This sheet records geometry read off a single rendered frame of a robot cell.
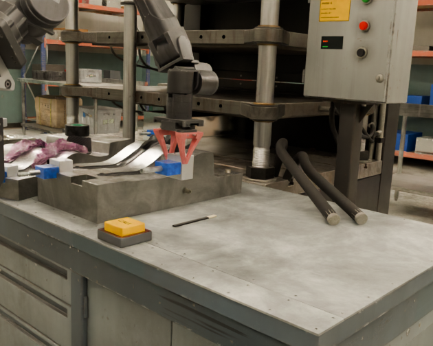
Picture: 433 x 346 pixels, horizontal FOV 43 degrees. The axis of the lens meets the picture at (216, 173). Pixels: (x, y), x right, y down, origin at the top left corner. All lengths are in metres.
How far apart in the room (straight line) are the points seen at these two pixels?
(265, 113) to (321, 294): 0.97
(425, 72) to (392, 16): 6.19
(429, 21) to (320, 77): 6.16
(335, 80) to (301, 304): 1.06
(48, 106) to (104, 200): 6.41
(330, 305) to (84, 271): 0.62
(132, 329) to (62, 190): 0.38
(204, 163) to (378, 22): 0.69
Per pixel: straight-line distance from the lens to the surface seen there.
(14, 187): 1.48
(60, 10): 1.01
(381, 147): 2.48
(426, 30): 7.95
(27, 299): 1.60
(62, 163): 1.37
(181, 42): 1.20
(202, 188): 1.46
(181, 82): 1.19
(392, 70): 1.76
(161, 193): 1.36
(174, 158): 1.22
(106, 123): 6.88
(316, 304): 0.89
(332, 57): 1.82
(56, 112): 7.47
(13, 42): 0.93
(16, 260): 1.61
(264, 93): 1.82
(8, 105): 9.49
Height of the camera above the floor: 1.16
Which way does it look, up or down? 11 degrees down
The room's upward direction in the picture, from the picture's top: 3 degrees clockwise
